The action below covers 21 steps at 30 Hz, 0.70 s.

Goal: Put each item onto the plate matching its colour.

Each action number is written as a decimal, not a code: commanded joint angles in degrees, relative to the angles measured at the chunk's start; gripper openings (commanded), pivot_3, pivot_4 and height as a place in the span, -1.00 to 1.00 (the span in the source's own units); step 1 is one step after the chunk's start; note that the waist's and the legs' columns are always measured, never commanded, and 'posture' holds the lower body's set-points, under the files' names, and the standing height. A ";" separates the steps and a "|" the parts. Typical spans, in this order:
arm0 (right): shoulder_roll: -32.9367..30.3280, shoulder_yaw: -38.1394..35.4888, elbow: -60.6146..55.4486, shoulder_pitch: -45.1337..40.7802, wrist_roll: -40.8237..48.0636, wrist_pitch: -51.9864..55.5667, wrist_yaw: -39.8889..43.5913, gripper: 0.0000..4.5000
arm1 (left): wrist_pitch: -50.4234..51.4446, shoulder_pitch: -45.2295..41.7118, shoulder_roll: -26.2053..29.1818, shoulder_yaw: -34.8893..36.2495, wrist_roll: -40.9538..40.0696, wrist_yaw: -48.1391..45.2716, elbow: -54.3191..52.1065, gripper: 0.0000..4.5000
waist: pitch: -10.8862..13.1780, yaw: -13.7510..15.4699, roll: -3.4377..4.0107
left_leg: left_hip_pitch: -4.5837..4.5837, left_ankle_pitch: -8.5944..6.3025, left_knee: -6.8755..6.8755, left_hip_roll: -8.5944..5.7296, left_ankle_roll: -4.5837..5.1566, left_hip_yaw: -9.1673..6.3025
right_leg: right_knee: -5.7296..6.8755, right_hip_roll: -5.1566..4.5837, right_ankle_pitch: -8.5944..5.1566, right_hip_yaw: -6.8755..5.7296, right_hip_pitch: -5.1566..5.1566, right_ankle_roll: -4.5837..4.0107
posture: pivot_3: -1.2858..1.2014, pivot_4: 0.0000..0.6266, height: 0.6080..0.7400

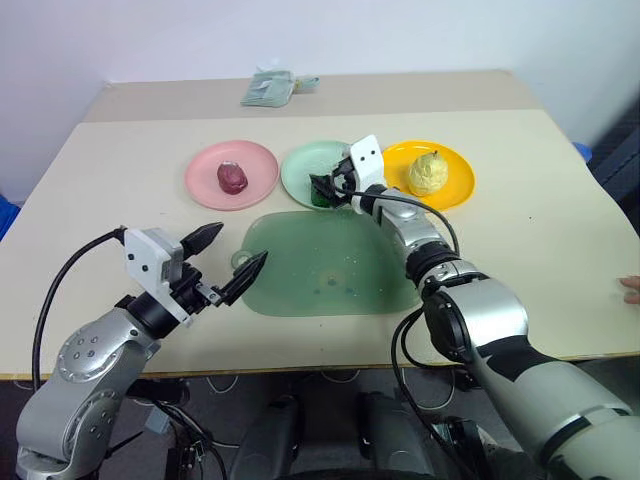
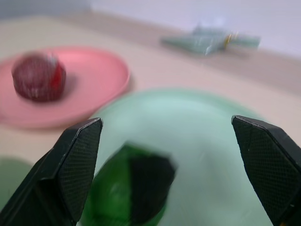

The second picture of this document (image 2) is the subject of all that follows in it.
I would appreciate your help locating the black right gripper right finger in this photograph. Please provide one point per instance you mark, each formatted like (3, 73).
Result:
(270, 164)

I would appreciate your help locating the pale green flat packet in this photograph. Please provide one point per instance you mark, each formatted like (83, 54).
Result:
(202, 40)

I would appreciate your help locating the dark red round item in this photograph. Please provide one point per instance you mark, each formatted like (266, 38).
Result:
(38, 77)

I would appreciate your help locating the pink round plate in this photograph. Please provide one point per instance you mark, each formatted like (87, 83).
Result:
(94, 77)

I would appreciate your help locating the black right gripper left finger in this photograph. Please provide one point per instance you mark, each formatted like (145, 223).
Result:
(70, 169)

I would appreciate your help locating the light green round plate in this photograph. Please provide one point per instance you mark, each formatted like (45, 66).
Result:
(207, 146)

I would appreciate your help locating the green glossy item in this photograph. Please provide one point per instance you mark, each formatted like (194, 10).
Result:
(113, 188)

